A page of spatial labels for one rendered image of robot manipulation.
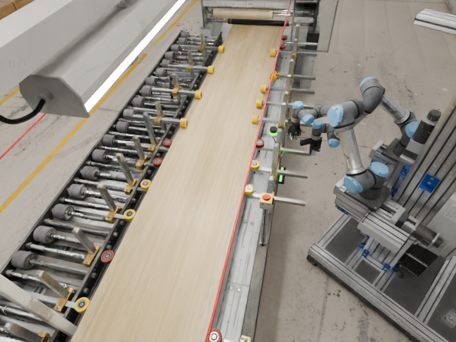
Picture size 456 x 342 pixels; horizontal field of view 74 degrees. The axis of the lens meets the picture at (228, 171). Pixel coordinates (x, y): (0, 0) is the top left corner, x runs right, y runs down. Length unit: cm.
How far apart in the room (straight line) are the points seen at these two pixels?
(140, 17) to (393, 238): 181
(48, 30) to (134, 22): 24
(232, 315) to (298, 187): 178
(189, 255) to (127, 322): 49
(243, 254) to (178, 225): 52
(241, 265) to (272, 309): 67
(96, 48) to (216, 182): 173
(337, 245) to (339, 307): 49
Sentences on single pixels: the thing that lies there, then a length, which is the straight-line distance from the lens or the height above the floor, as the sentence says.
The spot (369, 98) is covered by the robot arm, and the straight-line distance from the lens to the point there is 214.
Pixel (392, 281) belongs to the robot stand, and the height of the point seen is 21.
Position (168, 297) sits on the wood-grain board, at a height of 90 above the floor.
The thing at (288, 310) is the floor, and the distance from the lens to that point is 278.
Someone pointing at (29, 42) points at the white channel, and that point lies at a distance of 55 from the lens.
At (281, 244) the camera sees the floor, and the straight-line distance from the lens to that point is 301.
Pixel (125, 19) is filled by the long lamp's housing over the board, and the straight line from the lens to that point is 76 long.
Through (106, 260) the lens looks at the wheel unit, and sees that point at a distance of 209.
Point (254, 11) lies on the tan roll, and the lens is 446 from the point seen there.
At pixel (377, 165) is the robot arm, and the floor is 127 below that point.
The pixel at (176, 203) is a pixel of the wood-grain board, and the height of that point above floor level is 90.
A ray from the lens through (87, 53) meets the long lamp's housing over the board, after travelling 64.
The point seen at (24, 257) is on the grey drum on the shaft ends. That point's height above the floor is 86.
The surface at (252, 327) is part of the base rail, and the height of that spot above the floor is 70.
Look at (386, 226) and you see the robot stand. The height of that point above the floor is 96.
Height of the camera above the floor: 263
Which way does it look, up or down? 48 degrees down
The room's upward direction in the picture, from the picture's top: 4 degrees counter-clockwise
